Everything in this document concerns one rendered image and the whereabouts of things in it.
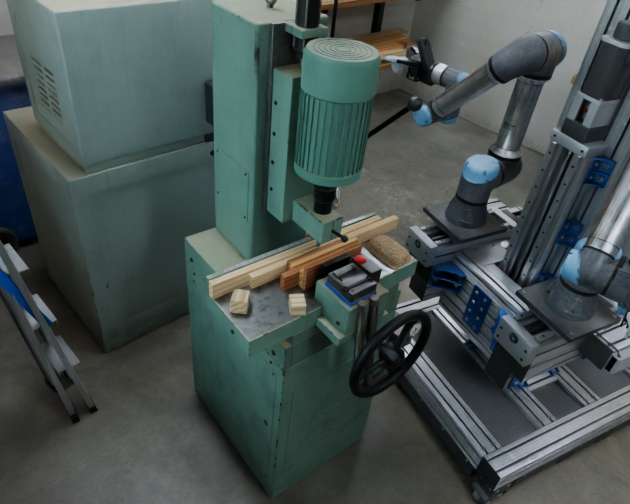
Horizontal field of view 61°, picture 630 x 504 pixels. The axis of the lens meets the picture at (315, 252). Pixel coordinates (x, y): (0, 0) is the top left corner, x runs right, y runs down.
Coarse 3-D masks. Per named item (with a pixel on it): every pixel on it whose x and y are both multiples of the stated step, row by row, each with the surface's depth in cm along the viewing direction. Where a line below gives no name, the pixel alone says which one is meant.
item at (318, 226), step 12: (300, 204) 147; (312, 204) 147; (300, 216) 148; (312, 216) 143; (324, 216) 143; (336, 216) 144; (312, 228) 145; (324, 228) 142; (336, 228) 145; (324, 240) 144
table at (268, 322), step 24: (384, 264) 157; (408, 264) 158; (240, 288) 142; (264, 288) 143; (312, 288) 145; (216, 312) 139; (264, 312) 136; (288, 312) 137; (312, 312) 139; (384, 312) 145; (240, 336) 131; (264, 336) 131; (288, 336) 138; (336, 336) 136
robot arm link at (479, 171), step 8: (472, 160) 184; (480, 160) 184; (488, 160) 184; (496, 160) 184; (464, 168) 184; (472, 168) 181; (480, 168) 180; (488, 168) 180; (496, 168) 180; (464, 176) 184; (472, 176) 181; (480, 176) 180; (488, 176) 180; (496, 176) 182; (464, 184) 185; (472, 184) 182; (480, 184) 181; (488, 184) 182; (496, 184) 186; (464, 192) 186; (472, 192) 184; (480, 192) 183; (488, 192) 185; (472, 200) 186; (480, 200) 186
